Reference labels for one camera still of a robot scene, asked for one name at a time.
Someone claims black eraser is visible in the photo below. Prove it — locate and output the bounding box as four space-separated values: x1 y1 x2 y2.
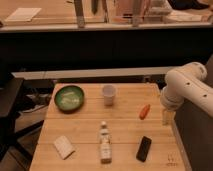
136 136 152 162

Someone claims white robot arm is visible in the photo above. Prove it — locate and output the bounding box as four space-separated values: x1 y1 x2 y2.
160 62 213 125

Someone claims orange carrot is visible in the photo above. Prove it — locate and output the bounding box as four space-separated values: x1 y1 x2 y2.
139 104 150 120

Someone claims small clear bottle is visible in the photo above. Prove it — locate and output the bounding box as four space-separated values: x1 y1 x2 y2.
100 121 112 164

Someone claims green bowl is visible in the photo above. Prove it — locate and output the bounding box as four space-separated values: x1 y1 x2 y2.
54 85 84 113

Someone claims white sponge block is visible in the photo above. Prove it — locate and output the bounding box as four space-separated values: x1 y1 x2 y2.
54 136 75 160

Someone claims black chair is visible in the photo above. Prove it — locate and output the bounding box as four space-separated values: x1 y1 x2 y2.
0 78 50 161

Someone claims white paper sheet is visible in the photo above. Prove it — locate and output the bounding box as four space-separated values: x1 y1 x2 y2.
5 8 41 22

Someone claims grey metal rail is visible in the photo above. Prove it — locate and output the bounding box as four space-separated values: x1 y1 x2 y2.
11 66 183 81

